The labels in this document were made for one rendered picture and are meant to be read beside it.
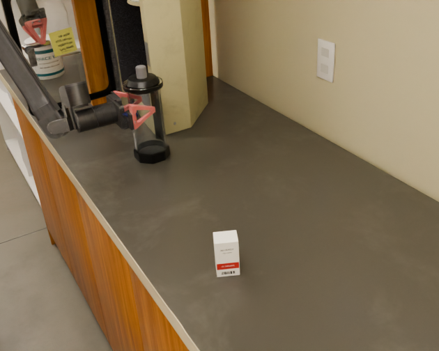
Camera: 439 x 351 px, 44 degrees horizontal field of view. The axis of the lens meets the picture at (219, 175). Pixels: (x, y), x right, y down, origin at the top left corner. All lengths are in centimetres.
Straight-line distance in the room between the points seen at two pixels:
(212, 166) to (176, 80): 31
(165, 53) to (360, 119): 59
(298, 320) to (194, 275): 24
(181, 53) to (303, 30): 37
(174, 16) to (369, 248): 84
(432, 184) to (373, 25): 42
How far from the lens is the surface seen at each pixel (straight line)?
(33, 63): 180
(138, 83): 147
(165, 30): 161
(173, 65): 165
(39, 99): 148
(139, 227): 130
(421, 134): 142
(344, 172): 148
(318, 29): 163
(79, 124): 145
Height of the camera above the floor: 168
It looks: 30 degrees down
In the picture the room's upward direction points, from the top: 4 degrees counter-clockwise
